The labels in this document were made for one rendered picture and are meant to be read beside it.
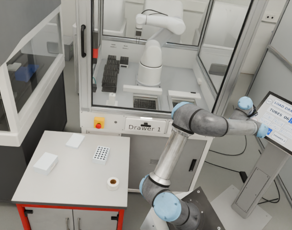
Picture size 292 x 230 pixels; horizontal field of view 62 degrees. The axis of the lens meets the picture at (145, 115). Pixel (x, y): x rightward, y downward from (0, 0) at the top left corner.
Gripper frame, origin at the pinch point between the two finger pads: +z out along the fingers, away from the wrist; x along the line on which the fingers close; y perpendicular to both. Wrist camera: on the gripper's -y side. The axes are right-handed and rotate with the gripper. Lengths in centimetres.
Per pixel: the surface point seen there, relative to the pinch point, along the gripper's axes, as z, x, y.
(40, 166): -68, 21, -115
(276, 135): 10.8, -17.5, 11.2
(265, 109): 11.9, 2.1, 16.0
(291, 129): 10.1, -18.8, 20.7
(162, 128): -12, 23, -52
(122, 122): -27, 37, -73
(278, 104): 11.1, -0.2, 24.9
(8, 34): -105, 76, -80
